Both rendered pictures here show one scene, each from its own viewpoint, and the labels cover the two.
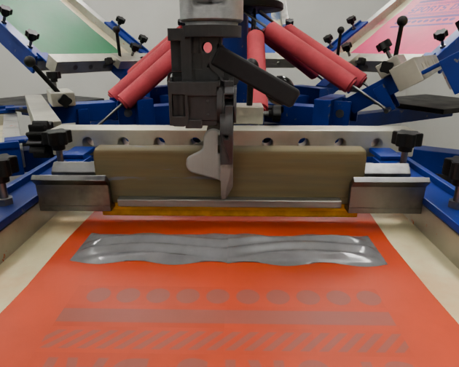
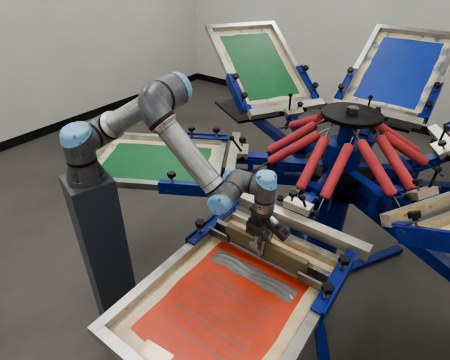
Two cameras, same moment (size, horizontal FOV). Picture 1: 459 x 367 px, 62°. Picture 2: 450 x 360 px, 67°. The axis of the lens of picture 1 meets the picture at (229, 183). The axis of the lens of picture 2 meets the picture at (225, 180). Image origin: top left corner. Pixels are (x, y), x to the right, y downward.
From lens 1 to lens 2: 99 cm
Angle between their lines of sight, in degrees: 33
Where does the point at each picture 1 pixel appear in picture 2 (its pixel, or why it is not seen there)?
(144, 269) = (226, 271)
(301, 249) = (271, 285)
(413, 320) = (274, 320)
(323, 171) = (291, 263)
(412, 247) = (306, 301)
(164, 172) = (244, 240)
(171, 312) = (223, 288)
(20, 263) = (199, 253)
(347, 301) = (265, 307)
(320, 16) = not seen: outside the picture
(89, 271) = (213, 264)
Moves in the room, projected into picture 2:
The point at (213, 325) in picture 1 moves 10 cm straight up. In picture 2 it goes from (230, 296) to (230, 277)
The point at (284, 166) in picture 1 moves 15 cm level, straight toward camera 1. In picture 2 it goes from (279, 256) to (254, 278)
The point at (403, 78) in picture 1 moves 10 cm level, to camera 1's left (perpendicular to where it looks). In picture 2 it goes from (383, 221) to (358, 212)
